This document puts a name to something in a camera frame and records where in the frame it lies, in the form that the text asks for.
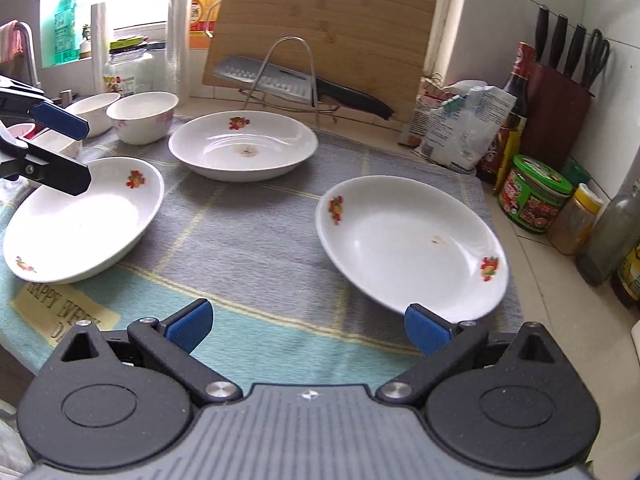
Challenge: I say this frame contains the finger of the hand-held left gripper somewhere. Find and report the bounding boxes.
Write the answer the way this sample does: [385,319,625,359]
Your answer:
[0,76,90,140]
[0,126,93,197]

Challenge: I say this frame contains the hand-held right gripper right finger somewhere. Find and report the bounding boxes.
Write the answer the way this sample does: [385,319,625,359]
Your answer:
[375,303,557,406]

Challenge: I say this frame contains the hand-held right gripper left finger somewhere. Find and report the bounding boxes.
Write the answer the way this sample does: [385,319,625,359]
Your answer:
[59,298,243,407]

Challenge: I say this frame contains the plain white bowl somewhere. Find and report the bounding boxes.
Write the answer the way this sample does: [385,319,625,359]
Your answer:
[65,92,122,137]

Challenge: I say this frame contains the white bowl pink floral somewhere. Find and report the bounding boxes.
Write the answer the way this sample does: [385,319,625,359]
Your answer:
[106,91,179,146]

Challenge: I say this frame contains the metal faucet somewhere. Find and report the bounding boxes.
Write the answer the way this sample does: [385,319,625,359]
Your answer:
[0,20,41,88]

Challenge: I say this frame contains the glass jar green lid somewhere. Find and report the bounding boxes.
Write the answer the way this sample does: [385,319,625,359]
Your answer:
[102,35,154,98]

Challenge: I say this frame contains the white plastic bag roll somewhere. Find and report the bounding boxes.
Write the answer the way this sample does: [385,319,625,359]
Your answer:
[90,2,112,96]

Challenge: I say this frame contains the grey blue checked mat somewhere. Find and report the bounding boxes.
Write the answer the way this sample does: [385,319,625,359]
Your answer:
[0,127,526,391]

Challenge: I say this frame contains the green dish soap bottle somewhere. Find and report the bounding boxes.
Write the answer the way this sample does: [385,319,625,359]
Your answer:
[52,0,81,66]

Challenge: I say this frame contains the stack of clear plastic cups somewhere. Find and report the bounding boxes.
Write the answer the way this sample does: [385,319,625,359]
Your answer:
[166,0,192,102]

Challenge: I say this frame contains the yellow red carton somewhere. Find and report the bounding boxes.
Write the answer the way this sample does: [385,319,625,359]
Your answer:
[189,0,227,50]

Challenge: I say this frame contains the yellow-lid spice jar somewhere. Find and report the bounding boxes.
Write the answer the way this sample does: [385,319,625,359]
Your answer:
[546,183,604,256]

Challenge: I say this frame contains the white blue plastic bag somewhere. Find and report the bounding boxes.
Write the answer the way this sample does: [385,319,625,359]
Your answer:
[417,80,517,175]

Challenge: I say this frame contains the glass bottle red cap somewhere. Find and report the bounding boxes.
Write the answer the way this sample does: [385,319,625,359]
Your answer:
[575,176,640,287]

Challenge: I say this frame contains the red white plastic bag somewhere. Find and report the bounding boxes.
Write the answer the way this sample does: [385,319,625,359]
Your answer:
[398,77,446,150]

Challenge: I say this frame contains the bottle with yellow label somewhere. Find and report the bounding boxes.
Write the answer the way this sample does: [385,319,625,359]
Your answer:
[610,242,640,311]

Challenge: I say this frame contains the small green lid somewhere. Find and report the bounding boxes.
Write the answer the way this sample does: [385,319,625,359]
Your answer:
[561,159,592,187]

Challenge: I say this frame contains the brown knife block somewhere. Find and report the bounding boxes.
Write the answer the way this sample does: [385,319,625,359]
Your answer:
[520,60,596,171]

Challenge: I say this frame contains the dark soy sauce bottle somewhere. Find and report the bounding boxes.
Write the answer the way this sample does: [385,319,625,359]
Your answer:
[477,41,537,183]

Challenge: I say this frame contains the bamboo cutting board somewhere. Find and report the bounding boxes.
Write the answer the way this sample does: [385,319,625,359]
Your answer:
[201,0,439,123]

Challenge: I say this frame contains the black kitchen scissors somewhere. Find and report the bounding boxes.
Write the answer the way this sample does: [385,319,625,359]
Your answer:
[581,29,611,90]

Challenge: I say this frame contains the steel cleaver black handle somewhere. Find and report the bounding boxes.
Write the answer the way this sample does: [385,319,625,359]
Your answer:
[214,56,396,121]

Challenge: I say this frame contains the metal wire rack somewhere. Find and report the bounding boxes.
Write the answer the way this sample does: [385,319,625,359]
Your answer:
[239,36,341,123]

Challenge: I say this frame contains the black-handled knife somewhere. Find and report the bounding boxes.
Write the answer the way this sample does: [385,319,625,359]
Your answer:
[548,14,569,70]
[534,5,551,63]
[565,23,587,81]

